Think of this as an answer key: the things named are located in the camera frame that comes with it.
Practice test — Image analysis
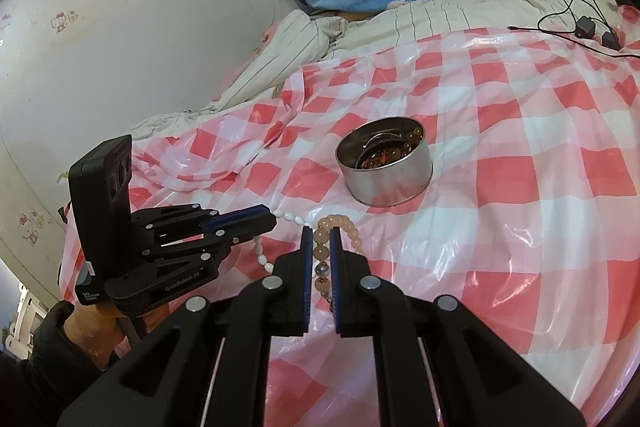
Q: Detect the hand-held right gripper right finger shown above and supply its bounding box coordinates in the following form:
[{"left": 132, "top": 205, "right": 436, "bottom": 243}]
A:
[{"left": 329, "top": 226, "right": 586, "bottom": 427}]

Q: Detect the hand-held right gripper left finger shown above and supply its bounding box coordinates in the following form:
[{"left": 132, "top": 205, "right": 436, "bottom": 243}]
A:
[{"left": 57, "top": 225, "right": 314, "bottom": 427}]

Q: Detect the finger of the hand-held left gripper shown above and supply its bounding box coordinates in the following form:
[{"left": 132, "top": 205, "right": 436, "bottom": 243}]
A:
[
  {"left": 133, "top": 204, "right": 279, "bottom": 249},
  {"left": 142, "top": 231, "right": 262, "bottom": 276}
]

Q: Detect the white bead bracelet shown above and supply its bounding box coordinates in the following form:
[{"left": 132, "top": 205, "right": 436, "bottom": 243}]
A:
[{"left": 254, "top": 207, "right": 306, "bottom": 279}]

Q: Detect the pink bead bracelet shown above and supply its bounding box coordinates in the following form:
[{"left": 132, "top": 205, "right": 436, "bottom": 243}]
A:
[{"left": 312, "top": 215, "right": 364, "bottom": 304}]

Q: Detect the round silver tin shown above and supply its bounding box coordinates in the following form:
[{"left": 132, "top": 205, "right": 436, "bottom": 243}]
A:
[{"left": 334, "top": 117, "right": 434, "bottom": 206}]

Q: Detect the silver metal bangle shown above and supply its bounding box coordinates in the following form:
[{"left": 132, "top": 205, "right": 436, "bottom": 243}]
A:
[{"left": 367, "top": 132, "right": 403, "bottom": 148}]

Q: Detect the person's left forearm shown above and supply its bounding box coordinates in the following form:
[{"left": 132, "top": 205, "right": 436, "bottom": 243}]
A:
[{"left": 0, "top": 299, "right": 121, "bottom": 410}]

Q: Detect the person's left hand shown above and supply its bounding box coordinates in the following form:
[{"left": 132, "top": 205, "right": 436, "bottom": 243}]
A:
[{"left": 64, "top": 302, "right": 162, "bottom": 371}]

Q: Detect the white furniture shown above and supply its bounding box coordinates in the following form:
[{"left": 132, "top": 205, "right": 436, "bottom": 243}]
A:
[{"left": 0, "top": 282, "right": 47, "bottom": 360}]

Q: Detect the red checked plastic sheet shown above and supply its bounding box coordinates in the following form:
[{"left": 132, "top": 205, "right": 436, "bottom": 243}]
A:
[{"left": 59, "top": 27, "right": 640, "bottom": 414}]

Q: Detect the striped cream bedsheet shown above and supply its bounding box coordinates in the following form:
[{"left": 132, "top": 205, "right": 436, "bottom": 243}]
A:
[{"left": 131, "top": 0, "right": 623, "bottom": 141}]

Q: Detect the dark red bead bracelet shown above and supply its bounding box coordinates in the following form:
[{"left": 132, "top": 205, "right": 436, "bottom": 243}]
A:
[{"left": 352, "top": 146, "right": 407, "bottom": 171}]

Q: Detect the amber bead bracelet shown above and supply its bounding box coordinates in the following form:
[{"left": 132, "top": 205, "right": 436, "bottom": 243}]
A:
[{"left": 400, "top": 128, "right": 427, "bottom": 155}]

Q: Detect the black charger with cable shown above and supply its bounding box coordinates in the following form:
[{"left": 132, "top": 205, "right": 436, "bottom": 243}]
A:
[{"left": 507, "top": 0, "right": 640, "bottom": 58}]

